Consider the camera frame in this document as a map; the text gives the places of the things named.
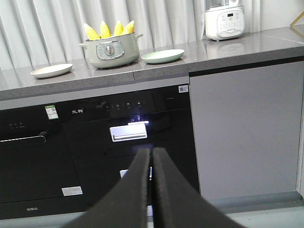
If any gold wire frame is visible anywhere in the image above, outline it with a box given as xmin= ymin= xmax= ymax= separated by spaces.
xmin=289 ymin=11 xmax=304 ymax=38

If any white blender appliance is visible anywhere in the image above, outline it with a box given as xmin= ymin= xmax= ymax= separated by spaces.
xmin=205 ymin=0 xmax=245 ymax=41

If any pale green electric pot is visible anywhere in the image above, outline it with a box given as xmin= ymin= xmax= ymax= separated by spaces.
xmin=79 ymin=33 xmax=143 ymax=68

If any white pleated curtain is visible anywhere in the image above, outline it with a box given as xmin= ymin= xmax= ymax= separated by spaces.
xmin=0 ymin=0 xmax=304 ymax=70

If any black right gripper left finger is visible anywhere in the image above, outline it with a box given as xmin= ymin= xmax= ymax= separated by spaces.
xmin=64 ymin=148 xmax=150 ymax=228

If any beige round plate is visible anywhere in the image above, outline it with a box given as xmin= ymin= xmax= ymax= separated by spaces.
xmin=30 ymin=64 xmax=73 ymax=79

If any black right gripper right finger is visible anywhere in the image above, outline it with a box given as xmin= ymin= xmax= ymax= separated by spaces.
xmin=152 ymin=148 xmax=243 ymax=228

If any pale green round plate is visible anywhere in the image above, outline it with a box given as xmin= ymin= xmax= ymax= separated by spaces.
xmin=142 ymin=49 xmax=184 ymax=64

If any grey cabinet door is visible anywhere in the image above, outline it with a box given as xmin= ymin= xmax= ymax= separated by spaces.
xmin=190 ymin=62 xmax=304 ymax=200

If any black built-in oven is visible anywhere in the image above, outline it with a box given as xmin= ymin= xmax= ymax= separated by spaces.
xmin=0 ymin=105 xmax=85 ymax=219

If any black built-in dishwasher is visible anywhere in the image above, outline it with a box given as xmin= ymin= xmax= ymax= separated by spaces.
xmin=56 ymin=85 xmax=200 ymax=206

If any yellow corn cob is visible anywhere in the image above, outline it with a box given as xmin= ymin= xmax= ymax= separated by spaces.
xmin=83 ymin=23 xmax=100 ymax=40
xmin=100 ymin=21 xmax=111 ymax=39
xmin=113 ymin=20 xmax=124 ymax=36
xmin=121 ymin=20 xmax=135 ymax=35

